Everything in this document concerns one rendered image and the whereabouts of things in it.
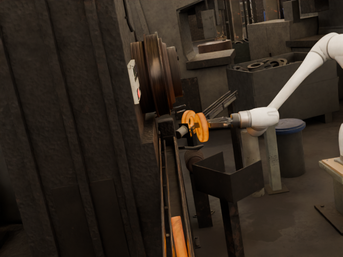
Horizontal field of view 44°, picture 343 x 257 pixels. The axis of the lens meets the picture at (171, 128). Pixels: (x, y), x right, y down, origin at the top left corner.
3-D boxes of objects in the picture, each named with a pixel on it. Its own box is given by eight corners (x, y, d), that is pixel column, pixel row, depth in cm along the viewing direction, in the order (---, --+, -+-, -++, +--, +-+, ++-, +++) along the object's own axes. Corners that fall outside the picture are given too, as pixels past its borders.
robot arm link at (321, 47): (303, 48, 237) (321, 48, 224) (323, 27, 240) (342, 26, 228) (314, 66, 242) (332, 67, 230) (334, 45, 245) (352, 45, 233)
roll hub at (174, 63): (175, 101, 227) (166, 49, 220) (173, 93, 255) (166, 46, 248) (186, 100, 227) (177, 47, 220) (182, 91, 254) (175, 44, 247)
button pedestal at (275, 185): (269, 196, 319) (260, 118, 303) (262, 184, 342) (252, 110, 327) (290, 193, 319) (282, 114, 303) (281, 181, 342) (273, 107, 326)
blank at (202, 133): (202, 122, 214) (208, 121, 215) (193, 108, 227) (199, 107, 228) (203, 147, 222) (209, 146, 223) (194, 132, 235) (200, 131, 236)
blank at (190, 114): (188, 137, 294) (192, 137, 292) (178, 123, 284) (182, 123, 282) (195, 120, 302) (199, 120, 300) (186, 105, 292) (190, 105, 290)
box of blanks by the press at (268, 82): (259, 141, 450) (250, 69, 431) (227, 126, 528) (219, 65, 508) (341, 120, 474) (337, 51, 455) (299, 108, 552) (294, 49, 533)
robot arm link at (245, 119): (248, 125, 230) (237, 126, 230) (247, 108, 228) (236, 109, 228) (251, 129, 222) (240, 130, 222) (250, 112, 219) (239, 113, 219)
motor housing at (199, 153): (196, 231, 287) (184, 157, 273) (194, 216, 308) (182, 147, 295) (216, 228, 287) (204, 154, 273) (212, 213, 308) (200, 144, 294)
